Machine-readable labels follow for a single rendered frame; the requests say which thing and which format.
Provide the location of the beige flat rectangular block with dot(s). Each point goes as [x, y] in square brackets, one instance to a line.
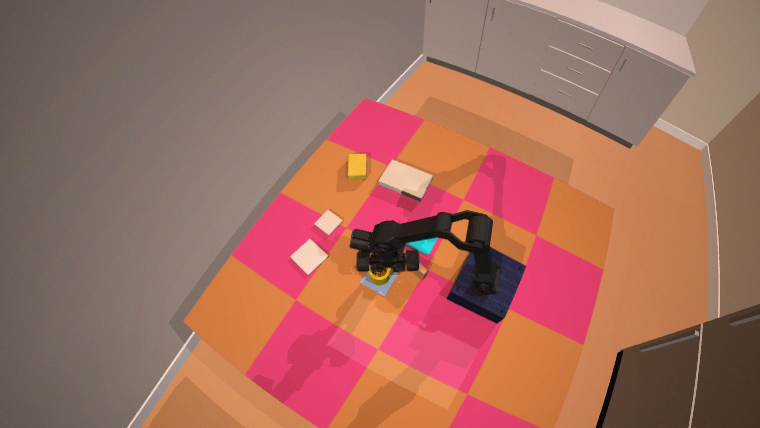
[405, 180]

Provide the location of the yellow rectangular block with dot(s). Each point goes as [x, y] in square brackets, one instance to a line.
[357, 166]

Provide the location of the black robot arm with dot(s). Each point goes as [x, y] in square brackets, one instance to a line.
[389, 239]

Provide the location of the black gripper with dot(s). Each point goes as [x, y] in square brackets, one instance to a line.
[376, 263]

